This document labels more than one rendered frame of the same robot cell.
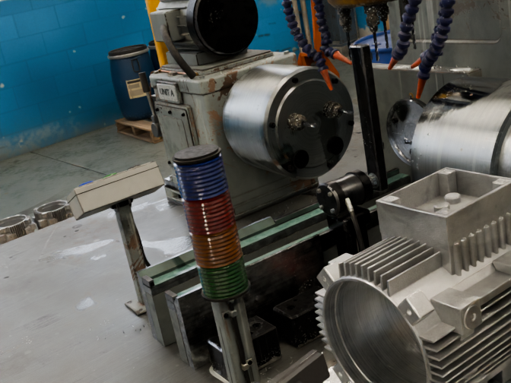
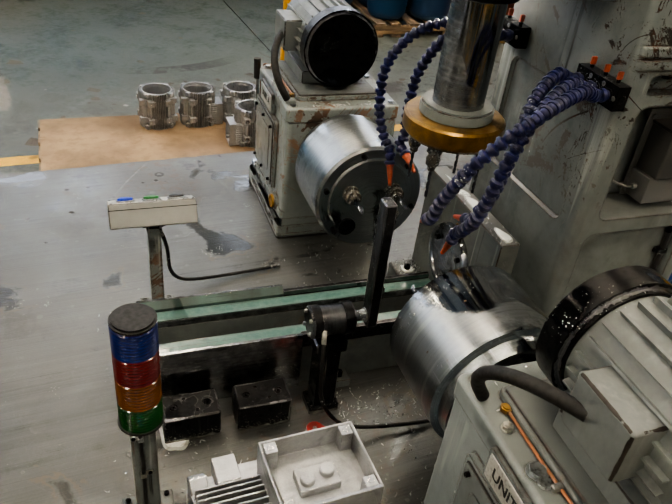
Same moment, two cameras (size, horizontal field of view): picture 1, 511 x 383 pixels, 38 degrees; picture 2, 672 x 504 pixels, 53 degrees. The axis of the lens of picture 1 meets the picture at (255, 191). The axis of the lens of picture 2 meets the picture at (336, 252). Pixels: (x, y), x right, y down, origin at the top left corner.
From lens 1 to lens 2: 50 cm
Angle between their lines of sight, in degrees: 17
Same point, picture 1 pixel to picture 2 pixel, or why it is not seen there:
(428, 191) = (322, 438)
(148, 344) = not seen: hidden behind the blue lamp
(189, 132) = (271, 144)
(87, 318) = (104, 299)
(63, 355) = (63, 335)
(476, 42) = (539, 203)
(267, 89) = (336, 154)
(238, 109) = (309, 155)
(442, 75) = (484, 231)
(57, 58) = not seen: outside the picture
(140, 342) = not seen: hidden behind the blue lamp
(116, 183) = (150, 210)
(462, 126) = (438, 331)
